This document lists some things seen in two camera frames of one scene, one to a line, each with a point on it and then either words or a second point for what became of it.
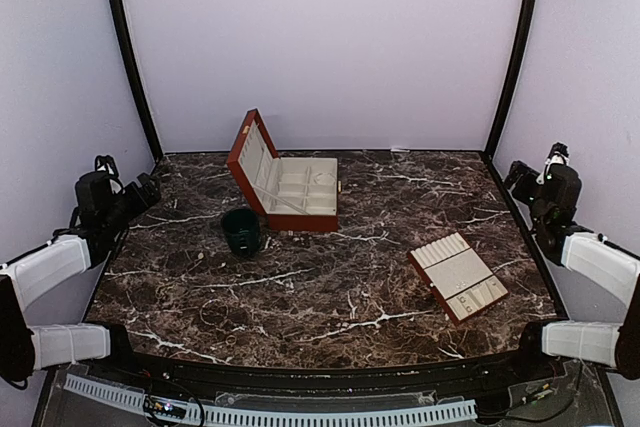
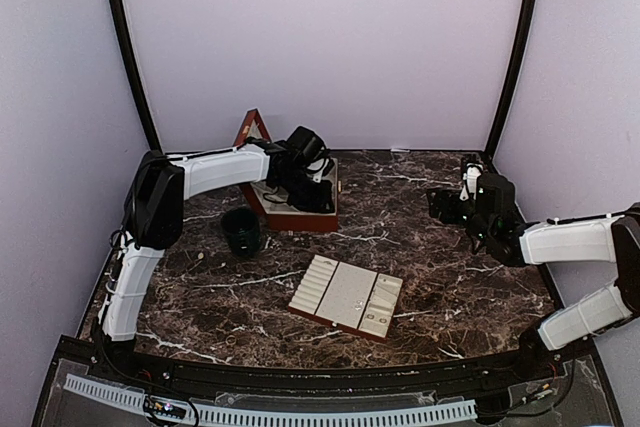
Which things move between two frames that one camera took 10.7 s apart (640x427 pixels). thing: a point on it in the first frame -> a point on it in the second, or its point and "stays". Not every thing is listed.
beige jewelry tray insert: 458,276 -> 348,296
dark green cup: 242,230 stays
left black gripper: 152,194 -> 320,204
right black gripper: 518,169 -> 444,195
